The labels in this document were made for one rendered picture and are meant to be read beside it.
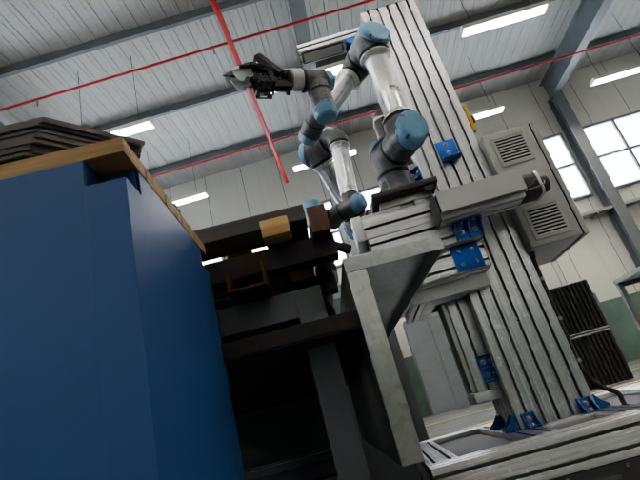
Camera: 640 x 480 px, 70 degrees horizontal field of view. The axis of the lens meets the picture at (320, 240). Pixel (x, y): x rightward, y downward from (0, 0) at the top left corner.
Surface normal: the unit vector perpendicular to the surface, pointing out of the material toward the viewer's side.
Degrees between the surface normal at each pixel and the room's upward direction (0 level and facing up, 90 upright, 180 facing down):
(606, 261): 90
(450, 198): 90
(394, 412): 90
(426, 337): 90
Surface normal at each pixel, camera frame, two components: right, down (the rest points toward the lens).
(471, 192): -0.12, -0.34
